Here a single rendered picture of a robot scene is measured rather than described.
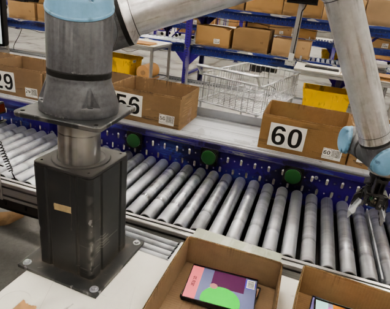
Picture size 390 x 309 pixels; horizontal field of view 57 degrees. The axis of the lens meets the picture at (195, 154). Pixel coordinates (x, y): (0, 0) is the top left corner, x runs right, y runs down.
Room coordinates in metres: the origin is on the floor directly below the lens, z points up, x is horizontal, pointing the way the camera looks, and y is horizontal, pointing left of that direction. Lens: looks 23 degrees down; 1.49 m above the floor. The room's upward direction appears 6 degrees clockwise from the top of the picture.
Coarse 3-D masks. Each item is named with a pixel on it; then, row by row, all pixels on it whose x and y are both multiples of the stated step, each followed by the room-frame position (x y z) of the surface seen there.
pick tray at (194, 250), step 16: (192, 240) 0.88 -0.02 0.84; (176, 256) 0.79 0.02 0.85; (192, 256) 0.88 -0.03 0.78; (208, 256) 0.86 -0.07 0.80; (224, 256) 0.85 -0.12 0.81; (240, 256) 0.84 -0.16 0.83; (256, 256) 0.83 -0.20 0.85; (176, 272) 0.80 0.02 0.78; (240, 272) 0.84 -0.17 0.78; (256, 272) 0.82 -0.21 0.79; (272, 272) 0.81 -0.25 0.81; (160, 288) 0.69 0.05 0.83; (176, 288) 0.77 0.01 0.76; (272, 288) 0.81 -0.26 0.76; (160, 304) 0.70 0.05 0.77; (176, 304) 0.71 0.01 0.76; (192, 304) 0.72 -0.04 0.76; (256, 304) 0.74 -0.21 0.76; (272, 304) 0.75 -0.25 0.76
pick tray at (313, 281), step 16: (304, 272) 0.81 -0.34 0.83; (320, 272) 0.79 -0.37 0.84; (304, 288) 0.80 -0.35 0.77; (320, 288) 0.79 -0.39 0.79; (336, 288) 0.78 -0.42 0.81; (352, 288) 0.76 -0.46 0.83; (368, 288) 0.75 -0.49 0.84; (304, 304) 0.76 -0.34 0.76; (352, 304) 0.76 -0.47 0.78; (368, 304) 0.75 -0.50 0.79; (384, 304) 0.74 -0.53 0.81
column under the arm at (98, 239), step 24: (48, 168) 0.80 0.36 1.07; (72, 168) 0.79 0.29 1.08; (96, 168) 0.81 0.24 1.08; (120, 168) 0.89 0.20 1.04; (48, 192) 0.81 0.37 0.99; (72, 192) 0.77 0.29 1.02; (96, 192) 0.78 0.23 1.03; (120, 192) 0.89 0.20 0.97; (48, 216) 0.81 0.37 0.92; (72, 216) 0.78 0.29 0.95; (96, 216) 0.78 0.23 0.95; (120, 216) 0.89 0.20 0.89; (48, 240) 0.80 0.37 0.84; (72, 240) 0.78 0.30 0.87; (96, 240) 0.78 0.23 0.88; (120, 240) 0.89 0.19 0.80; (24, 264) 0.79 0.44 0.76; (48, 264) 0.80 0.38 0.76; (72, 264) 0.78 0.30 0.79; (96, 264) 0.78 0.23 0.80; (120, 264) 0.83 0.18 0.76; (72, 288) 0.73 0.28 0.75; (96, 288) 0.73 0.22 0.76
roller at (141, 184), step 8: (160, 160) 1.61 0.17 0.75; (152, 168) 1.51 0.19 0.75; (160, 168) 1.54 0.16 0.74; (144, 176) 1.42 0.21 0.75; (152, 176) 1.45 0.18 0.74; (136, 184) 1.34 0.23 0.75; (144, 184) 1.37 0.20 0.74; (128, 192) 1.27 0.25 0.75; (136, 192) 1.29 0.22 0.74; (128, 200) 1.23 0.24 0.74
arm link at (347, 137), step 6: (348, 126) 1.13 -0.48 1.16; (354, 126) 1.14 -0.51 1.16; (342, 132) 1.14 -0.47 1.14; (348, 132) 1.10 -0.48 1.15; (354, 132) 1.10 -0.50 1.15; (342, 138) 1.13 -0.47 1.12; (348, 138) 1.09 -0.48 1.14; (354, 138) 1.09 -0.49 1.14; (342, 144) 1.12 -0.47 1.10; (348, 144) 1.08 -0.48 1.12; (354, 144) 1.07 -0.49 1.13; (342, 150) 1.10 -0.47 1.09; (348, 150) 1.09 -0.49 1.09; (354, 156) 1.08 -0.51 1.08
